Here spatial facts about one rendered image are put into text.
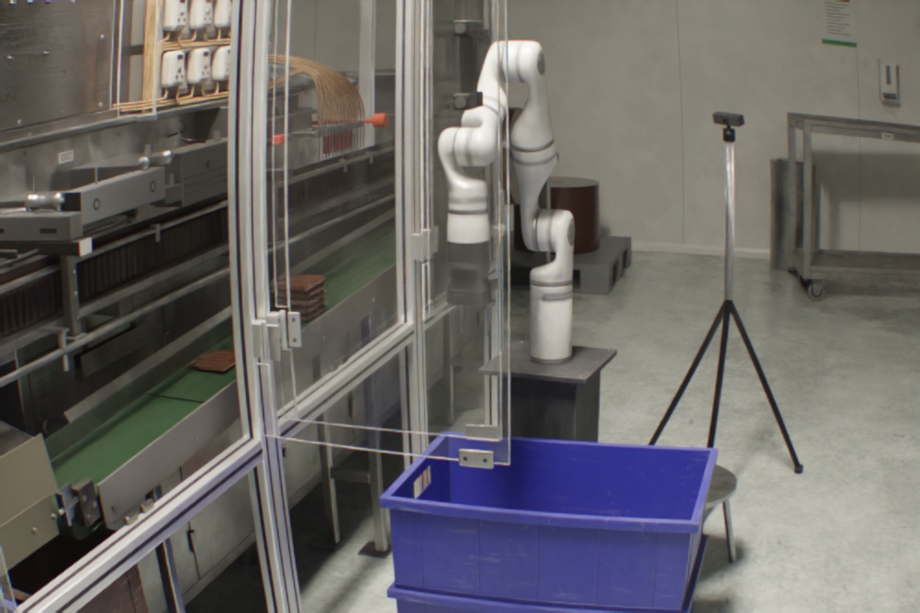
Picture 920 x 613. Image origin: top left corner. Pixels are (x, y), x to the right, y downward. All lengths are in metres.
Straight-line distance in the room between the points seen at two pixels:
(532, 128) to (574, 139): 4.48
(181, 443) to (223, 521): 0.72
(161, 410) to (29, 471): 0.52
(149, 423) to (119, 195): 0.39
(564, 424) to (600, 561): 0.52
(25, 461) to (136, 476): 0.31
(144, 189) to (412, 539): 0.84
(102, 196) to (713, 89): 5.26
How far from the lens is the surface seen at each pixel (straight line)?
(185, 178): 2.01
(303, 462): 2.94
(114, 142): 2.33
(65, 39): 2.28
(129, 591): 1.73
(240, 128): 1.85
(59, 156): 2.16
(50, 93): 2.24
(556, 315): 2.48
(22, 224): 1.75
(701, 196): 6.72
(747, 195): 6.70
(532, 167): 2.35
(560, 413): 2.48
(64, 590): 1.44
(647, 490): 2.39
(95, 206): 1.75
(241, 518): 2.62
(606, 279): 5.59
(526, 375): 2.45
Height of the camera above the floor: 1.26
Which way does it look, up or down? 14 degrees down
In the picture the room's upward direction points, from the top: straight up
